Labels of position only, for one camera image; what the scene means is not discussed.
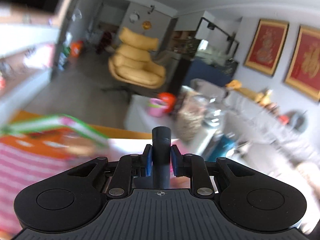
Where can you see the yellow lounge chair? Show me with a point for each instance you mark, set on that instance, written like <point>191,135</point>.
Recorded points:
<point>131,62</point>

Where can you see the large glass nut jar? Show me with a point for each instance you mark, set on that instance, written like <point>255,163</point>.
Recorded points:
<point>192,110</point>

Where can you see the colourful play mat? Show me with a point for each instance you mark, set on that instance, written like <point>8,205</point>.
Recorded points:
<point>38,148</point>

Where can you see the orange hanging ornament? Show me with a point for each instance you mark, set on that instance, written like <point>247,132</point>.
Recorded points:
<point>146,25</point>

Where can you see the red framed picture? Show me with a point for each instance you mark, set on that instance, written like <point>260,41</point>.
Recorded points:
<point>267,46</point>
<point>303,73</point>

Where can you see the yellow duck plush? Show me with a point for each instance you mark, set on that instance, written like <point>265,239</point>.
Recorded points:
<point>233,85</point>

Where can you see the white SF parcel box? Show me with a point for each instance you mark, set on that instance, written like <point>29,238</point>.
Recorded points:
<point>41,57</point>

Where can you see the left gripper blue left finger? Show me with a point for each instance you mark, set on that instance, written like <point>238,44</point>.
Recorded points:
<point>123,172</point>

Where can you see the glass fish tank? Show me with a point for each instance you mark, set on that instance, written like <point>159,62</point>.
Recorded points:
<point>217,50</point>

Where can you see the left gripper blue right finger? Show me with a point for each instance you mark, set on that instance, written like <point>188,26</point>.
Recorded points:
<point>193,167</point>

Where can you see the black cylindrical handle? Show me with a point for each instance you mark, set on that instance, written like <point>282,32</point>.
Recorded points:
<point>161,145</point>

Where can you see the teal thermos bottle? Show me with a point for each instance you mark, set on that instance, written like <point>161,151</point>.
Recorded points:
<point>224,147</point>

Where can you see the panda wall clock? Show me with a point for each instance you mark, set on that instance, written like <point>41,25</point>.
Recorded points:
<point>134,17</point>

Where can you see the grey sofa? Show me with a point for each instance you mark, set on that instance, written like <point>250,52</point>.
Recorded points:
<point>273,147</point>

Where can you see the orange paper bag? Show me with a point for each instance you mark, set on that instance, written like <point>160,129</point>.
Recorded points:
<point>76,48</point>

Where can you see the pink plastic cup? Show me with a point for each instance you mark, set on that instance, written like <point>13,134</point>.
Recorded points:
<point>156,107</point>

